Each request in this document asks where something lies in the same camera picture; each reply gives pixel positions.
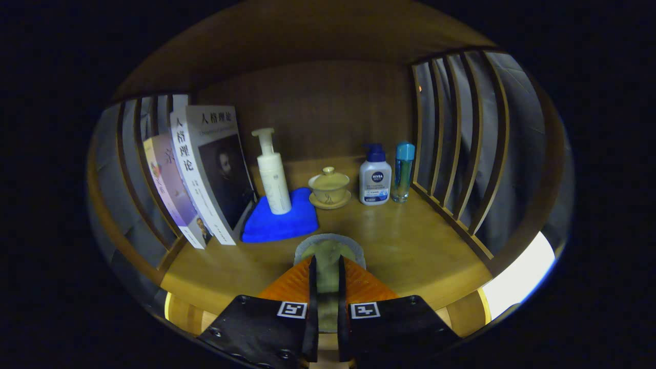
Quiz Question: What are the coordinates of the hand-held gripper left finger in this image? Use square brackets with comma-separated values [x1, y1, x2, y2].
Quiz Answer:
[197, 256, 319, 369]

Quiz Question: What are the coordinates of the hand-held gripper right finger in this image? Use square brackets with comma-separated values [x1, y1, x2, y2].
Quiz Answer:
[337, 255, 462, 369]

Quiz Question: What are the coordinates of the green-handled scrub sponge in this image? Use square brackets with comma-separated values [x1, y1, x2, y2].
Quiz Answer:
[293, 233, 367, 334]

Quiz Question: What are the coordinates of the wooden countertop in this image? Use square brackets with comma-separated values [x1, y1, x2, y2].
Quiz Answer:
[160, 154, 494, 316]

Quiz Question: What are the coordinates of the brown wooden cabinet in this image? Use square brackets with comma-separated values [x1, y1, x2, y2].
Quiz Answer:
[86, 0, 572, 367]

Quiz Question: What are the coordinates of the blue folded cloth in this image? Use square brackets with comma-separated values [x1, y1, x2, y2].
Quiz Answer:
[241, 187, 319, 243]

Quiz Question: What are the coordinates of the yellow lidded teacup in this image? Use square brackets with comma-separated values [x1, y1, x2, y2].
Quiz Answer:
[308, 167, 353, 210]

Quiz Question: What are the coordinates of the white pump bottle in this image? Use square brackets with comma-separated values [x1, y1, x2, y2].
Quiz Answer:
[251, 128, 293, 215]

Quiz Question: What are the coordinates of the white blue-capped lotion bottle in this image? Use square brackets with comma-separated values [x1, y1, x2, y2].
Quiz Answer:
[359, 143, 393, 206]

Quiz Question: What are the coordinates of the teal-capped clear bottle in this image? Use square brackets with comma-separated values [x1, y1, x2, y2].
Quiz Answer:
[392, 142, 416, 203]

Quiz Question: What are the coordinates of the grey white plastic box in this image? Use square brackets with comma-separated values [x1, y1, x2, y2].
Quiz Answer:
[482, 231, 557, 321]

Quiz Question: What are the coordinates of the thick white book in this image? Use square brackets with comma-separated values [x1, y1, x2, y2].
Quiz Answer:
[170, 105, 257, 246]

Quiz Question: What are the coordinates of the purple book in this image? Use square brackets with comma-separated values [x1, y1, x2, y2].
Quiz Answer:
[142, 134, 206, 250]

